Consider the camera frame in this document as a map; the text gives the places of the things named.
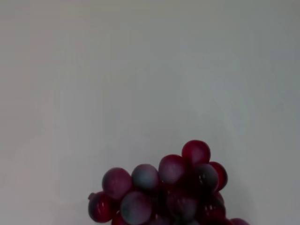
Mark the red grape bunch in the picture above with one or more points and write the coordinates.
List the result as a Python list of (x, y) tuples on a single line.
[(168, 187)]

